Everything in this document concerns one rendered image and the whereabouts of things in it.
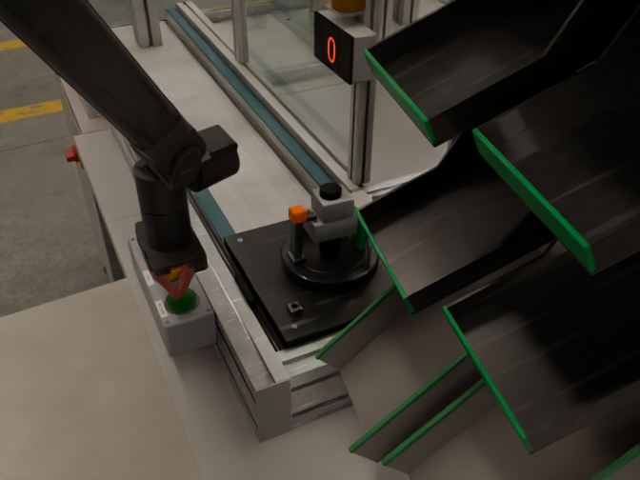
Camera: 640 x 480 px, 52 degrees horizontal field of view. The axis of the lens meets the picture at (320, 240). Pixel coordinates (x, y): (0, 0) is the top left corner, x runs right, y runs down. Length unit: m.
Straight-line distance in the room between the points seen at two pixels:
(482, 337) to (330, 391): 0.36
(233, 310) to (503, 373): 0.47
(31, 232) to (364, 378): 2.22
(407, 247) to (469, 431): 0.19
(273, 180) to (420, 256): 0.67
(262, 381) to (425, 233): 0.30
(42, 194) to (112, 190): 1.71
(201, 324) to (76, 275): 1.68
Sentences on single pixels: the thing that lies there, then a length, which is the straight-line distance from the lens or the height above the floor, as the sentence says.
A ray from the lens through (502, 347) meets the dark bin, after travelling 0.54.
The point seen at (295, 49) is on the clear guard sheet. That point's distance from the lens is 1.30.
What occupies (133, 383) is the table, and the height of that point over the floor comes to 0.86.
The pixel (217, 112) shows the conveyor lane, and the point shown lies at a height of 0.92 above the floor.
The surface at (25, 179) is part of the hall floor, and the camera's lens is 3.20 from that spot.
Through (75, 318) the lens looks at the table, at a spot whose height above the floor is 0.86.
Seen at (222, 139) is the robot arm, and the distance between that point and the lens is 0.81.
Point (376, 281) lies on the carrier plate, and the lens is 0.92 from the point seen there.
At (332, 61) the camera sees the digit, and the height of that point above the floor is 1.19.
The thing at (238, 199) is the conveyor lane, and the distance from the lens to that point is 1.18.
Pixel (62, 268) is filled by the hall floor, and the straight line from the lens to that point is 2.62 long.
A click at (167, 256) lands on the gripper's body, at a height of 1.07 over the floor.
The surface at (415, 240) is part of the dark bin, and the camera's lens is 0.61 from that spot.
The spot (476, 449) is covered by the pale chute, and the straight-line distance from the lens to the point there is 0.66.
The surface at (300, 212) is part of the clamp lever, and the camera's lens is 0.87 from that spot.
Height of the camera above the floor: 1.57
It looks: 38 degrees down
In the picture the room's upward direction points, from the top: 1 degrees clockwise
